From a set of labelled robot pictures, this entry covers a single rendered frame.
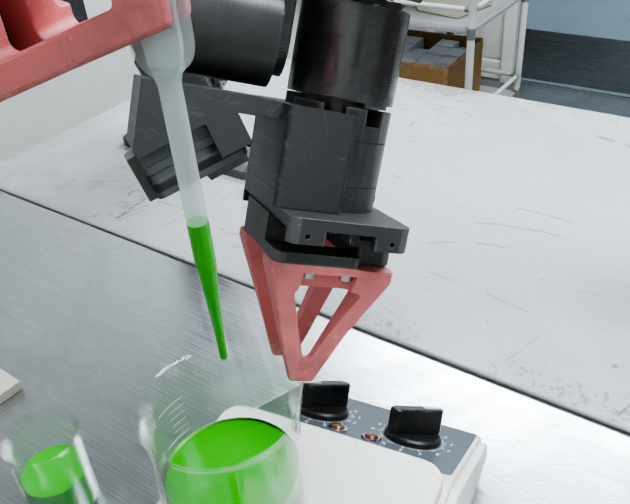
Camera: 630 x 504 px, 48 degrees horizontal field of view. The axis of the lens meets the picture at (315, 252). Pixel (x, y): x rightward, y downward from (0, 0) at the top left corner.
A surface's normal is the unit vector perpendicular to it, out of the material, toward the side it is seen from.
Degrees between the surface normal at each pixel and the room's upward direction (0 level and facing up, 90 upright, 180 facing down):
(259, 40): 85
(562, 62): 90
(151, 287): 0
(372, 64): 76
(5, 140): 90
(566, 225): 0
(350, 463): 0
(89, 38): 91
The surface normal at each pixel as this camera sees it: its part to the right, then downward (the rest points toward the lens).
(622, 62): -0.57, 0.50
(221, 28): 0.19, 0.38
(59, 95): 0.82, 0.28
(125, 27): -0.26, 0.58
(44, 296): -0.07, -0.83
